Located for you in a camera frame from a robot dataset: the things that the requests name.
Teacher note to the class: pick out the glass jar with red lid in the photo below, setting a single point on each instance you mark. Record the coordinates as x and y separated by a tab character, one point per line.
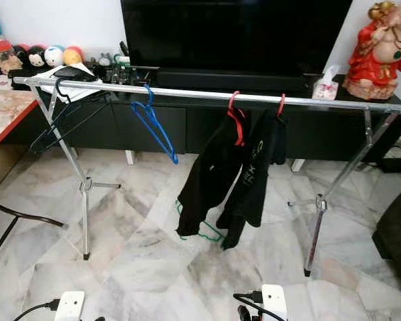
5	59

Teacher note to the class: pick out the black power adapter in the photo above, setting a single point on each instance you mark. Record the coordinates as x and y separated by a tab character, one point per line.
394	164

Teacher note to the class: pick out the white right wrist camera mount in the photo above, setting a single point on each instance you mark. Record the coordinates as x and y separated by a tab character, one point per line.
274	302

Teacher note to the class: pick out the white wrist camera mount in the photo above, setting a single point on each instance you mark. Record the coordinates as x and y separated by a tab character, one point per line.
274	302
70	306

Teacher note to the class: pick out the red robed figurine statue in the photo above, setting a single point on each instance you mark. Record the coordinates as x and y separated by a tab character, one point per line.
371	63

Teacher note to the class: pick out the silver metal clothes rack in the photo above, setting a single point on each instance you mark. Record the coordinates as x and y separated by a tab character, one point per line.
194	93

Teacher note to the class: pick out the black shirt with green logo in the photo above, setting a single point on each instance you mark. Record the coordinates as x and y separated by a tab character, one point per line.
257	174

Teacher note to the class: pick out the blue plastic hanger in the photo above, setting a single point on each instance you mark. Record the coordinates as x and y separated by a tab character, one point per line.
164	142

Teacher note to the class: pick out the green plastic hanger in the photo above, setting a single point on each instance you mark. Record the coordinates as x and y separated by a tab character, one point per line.
210	235

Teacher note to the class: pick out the black TV console cabinet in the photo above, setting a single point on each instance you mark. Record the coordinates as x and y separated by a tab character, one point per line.
200	130

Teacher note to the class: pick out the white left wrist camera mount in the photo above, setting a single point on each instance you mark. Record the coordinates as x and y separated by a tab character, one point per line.
70	306

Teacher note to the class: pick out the black flat television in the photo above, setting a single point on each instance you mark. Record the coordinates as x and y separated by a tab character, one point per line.
234	33

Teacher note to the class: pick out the small grey figurine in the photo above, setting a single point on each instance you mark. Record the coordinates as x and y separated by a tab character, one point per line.
103	61

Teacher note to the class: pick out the black plastic hanger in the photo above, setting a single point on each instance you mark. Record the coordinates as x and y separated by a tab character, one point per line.
57	92

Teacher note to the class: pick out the orange and red plush toy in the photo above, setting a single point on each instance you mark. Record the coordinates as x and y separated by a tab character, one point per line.
73	56

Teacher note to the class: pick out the red plastic hanger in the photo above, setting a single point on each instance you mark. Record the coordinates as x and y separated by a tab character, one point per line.
238	127
280	107

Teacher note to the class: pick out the black soundbar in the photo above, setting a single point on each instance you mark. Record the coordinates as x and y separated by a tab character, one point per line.
234	80

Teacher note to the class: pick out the upright black remote control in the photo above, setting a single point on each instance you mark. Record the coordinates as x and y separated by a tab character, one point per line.
123	49

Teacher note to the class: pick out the marble top folding table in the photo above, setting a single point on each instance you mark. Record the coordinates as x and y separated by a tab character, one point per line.
3	114

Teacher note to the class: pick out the black shirt with red collar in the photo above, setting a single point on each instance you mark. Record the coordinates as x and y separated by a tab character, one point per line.
207	177

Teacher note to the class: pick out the black plush with red bow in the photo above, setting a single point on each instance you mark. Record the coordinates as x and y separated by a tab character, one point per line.
21	53

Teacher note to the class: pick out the white pink tissue pack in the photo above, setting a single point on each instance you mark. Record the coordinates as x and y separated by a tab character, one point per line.
325	88

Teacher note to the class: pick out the stack of white papers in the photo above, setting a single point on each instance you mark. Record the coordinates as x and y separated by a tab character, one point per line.
87	90

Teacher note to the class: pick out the black pouch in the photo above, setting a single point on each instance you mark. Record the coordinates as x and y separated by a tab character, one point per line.
79	72

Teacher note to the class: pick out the black mouse plush toy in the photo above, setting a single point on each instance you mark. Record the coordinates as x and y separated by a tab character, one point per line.
37	59

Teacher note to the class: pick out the green and white holder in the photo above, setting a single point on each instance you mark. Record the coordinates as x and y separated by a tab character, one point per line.
121	61

